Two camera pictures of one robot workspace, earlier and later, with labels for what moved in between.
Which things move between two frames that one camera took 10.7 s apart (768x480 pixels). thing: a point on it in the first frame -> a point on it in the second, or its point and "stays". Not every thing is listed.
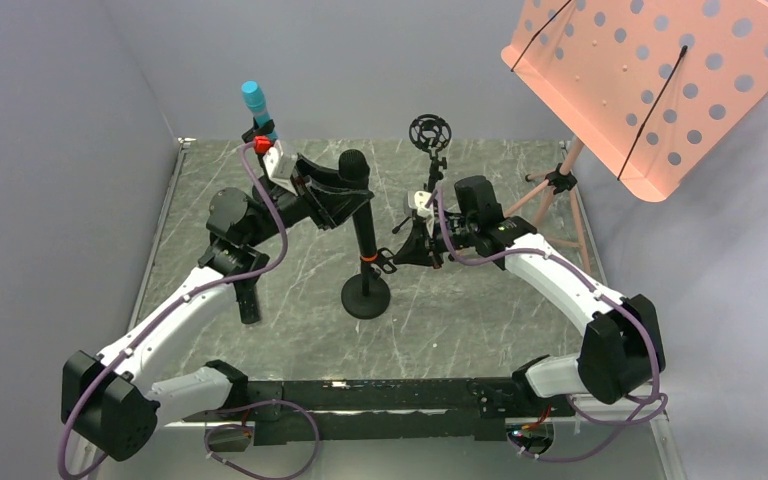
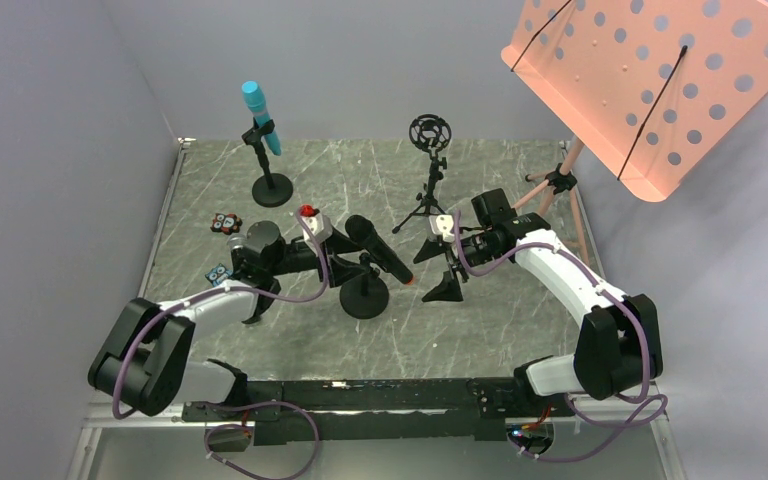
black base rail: x=379 y=411 stays
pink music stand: x=651 y=88 stays
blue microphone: x=256 y=103 stays
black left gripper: x=311 y=192 -> x=333 y=260
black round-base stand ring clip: x=365 y=296 stays
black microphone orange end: x=354 y=165 -> x=362 y=231
